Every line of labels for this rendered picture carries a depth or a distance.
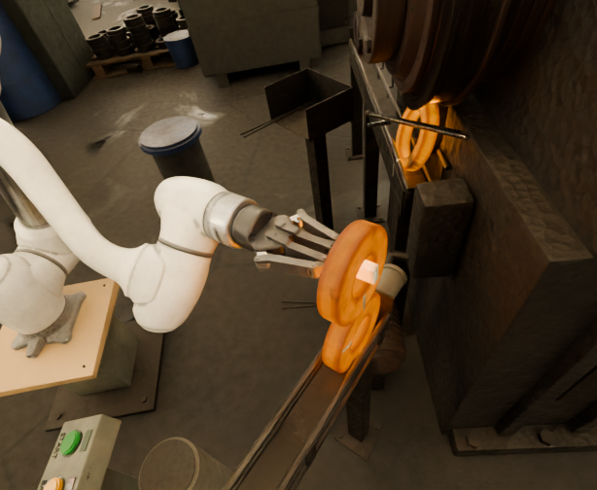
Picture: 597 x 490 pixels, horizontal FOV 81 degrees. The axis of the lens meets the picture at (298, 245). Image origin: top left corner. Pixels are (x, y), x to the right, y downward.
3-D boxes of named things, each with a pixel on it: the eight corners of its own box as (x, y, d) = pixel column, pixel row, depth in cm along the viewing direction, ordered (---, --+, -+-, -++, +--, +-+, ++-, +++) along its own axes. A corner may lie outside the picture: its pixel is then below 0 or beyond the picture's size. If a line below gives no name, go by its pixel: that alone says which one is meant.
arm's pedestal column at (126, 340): (48, 432, 128) (-20, 403, 105) (78, 333, 155) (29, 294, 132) (156, 410, 128) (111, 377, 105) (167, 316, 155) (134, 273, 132)
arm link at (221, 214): (214, 251, 64) (238, 262, 61) (195, 213, 57) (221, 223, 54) (246, 219, 68) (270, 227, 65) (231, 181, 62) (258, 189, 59)
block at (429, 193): (446, 252, 89) (468, 174, 71) (456, 277, 84) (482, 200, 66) (403, 256, 90) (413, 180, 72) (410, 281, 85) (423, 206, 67)
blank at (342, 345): (368, 349, 71) (353, 341, 72) (389, 281, 65) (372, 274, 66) (330, 391, 58) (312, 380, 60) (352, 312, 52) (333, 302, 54)
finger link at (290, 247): (268, 228, 55) (263, 234, 55) (329, 253, 50) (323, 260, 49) (274, 245, 58) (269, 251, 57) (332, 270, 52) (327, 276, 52)
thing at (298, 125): (323, 205, 190) (307, 67, 137) (355, 231, 174) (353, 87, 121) (292, 224, 183) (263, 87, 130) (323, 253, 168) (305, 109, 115)
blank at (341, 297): (392, 204, 49) (370, 197, 51) (333, 272, 40) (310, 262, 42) (385, 280, 59) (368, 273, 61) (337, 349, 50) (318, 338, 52)
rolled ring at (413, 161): (436, 100, 79) (449, 103, 79) (407, 91, 95) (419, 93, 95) (409, 179, 87) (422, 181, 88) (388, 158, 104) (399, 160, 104)
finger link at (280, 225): (277, 242, 58) (282, 236, 59) (336, 263, 53) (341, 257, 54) (272, 225, 56) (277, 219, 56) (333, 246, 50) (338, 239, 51)
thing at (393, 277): (405, 289, 75) (409, 269, 70) (387, 319, 69) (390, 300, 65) (379, 278, 77) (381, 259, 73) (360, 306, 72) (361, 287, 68)
